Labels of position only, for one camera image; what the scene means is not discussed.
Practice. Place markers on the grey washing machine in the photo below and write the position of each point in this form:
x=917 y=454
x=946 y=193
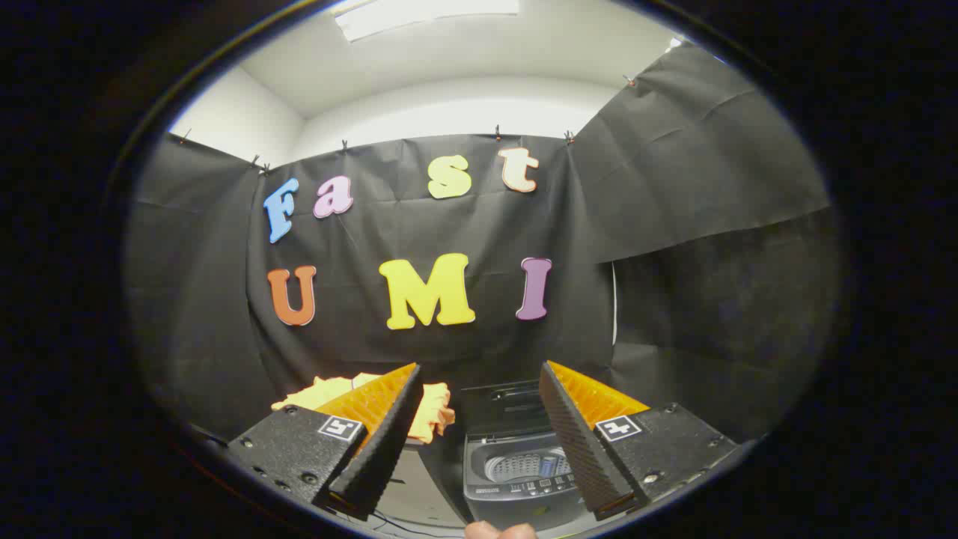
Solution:
x=516 y=490

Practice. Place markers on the grey table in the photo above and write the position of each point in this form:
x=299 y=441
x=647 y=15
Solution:
x=419 y=486

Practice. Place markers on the black backdrop cloth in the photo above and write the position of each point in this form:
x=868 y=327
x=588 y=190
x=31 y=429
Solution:
x=479 y=224

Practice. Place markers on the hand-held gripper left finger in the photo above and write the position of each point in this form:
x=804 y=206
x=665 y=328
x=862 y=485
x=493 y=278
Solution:
x=385 y=449

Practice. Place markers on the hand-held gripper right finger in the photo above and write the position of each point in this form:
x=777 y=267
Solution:
x=576 y=449

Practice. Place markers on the orange polo shirt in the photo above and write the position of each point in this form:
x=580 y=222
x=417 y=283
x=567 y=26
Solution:
x=438 y=412

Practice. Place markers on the white ceiling light panel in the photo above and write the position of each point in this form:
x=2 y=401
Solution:
x=419 y=15

